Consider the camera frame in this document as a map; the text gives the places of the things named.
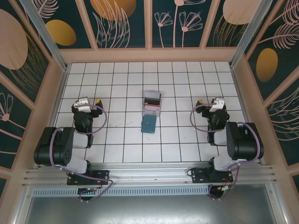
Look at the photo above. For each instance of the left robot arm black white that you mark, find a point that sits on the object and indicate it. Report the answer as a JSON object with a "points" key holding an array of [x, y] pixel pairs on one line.
{"points": [[58, 144]]}

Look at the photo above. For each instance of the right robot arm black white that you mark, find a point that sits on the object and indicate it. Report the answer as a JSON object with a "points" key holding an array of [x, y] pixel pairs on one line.
{"points": [[245, 140]]}

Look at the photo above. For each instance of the dark green card stack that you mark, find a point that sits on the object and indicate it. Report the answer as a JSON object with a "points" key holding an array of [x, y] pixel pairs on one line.
{"points": [[152, 101]]}

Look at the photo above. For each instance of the red edged card stack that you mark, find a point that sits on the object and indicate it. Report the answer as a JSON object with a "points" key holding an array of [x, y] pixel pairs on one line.
{"points": [[151, 108]]}

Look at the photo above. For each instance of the clear acrylic card holder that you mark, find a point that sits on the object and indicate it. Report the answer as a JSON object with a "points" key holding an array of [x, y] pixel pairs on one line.
{"points": [[151, 114]]}

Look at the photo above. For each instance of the grey metal sheet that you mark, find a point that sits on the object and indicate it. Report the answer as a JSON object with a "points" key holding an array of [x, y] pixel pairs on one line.
{"points": [[149, 210]]}

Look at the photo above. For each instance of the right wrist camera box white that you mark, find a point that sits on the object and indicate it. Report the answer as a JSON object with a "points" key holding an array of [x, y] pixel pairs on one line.
{"points": [[217, 105]]}

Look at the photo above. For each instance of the aluminium side rail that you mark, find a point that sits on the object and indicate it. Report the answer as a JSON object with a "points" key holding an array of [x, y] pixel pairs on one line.
{"points": [[55, 116], [247, 116]]}

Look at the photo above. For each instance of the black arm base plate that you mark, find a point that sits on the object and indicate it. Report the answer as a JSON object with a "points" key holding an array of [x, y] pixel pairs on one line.
{"points": [[102, 176], [198, 175]]}

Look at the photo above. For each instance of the aluminium mounting rail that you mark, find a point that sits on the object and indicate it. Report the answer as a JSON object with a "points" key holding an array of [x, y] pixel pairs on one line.
{"points": [[149, 173]]}

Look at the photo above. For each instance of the aluminium frame post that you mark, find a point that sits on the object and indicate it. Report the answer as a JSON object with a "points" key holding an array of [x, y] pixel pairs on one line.
{"points": [[248, 35], [45, 35]]}

